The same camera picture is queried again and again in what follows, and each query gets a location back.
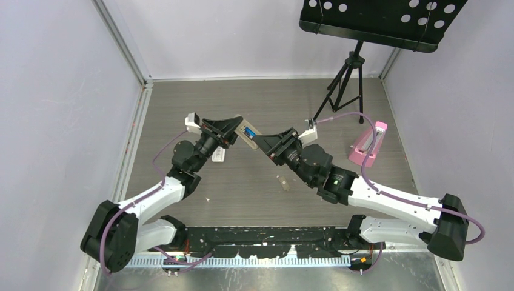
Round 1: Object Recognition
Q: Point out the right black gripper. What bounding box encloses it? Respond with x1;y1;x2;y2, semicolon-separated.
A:
253;127;316;187

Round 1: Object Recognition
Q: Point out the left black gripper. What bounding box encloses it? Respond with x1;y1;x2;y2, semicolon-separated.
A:
192;118;245;173

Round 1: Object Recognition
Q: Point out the white remote with buttons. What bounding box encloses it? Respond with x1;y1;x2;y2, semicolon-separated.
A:
235;122;261;150

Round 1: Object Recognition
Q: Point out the white remote face down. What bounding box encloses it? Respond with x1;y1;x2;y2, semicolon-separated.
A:
211;147;226;163

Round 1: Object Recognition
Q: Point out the remote battery cover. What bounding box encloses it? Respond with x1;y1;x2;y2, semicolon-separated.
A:
277;176;290;191

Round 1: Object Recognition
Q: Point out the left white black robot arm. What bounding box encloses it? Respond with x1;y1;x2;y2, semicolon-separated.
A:
80;113;244;275

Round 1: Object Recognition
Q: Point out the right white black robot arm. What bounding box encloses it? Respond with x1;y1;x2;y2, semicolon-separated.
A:
252;128;469;261

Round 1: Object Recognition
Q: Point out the pink box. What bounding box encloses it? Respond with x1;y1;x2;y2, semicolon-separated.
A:
349;121;388;168

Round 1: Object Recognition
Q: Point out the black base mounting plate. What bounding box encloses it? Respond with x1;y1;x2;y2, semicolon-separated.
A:
159;226;380;259

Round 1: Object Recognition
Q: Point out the black music stand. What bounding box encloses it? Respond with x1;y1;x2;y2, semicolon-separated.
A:
299;0;466;118

